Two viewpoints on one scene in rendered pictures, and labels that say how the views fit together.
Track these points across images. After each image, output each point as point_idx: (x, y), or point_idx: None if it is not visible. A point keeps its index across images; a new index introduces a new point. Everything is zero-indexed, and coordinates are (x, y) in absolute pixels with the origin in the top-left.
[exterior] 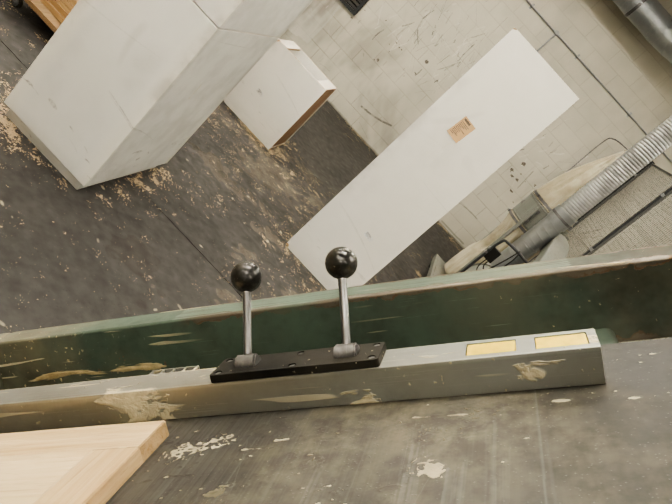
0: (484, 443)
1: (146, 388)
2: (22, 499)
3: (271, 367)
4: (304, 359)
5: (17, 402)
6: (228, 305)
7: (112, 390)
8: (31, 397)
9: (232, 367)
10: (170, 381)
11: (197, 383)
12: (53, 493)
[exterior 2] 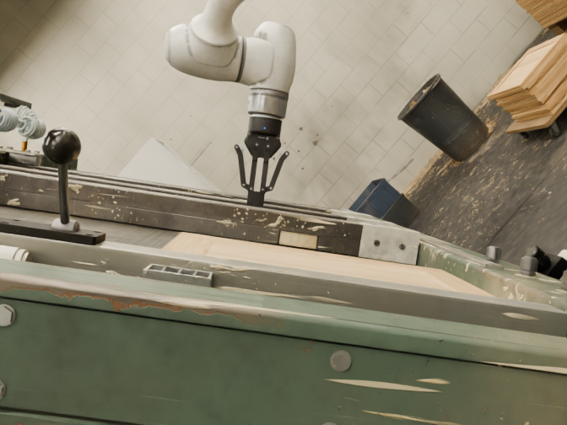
0: None
1: (180, 252)
2: (218, 256)
3: (38, 223)
4: (2, 219)
5: (337, 274)
6: (149, 288)
7: (223, 259)
8: (327, 274)
9: (82, 231)
10: (156, 250)
11: (121, 244)
12: (194, 251)
